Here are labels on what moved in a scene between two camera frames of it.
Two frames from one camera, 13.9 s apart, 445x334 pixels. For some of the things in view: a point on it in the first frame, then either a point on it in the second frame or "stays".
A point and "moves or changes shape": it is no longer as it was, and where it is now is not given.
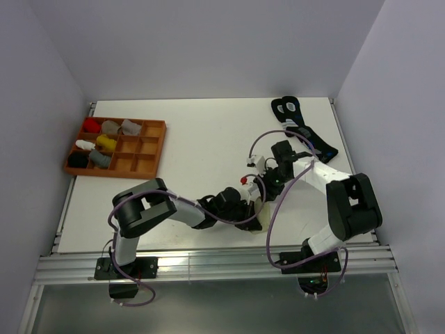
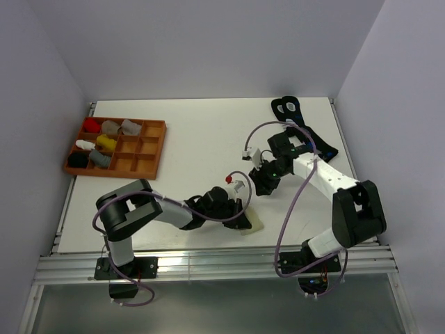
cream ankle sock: (263, 216) moves or changes shape
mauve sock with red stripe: (129, 128) stays
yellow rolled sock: (103, 140) stays
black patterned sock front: (323, 150) stays
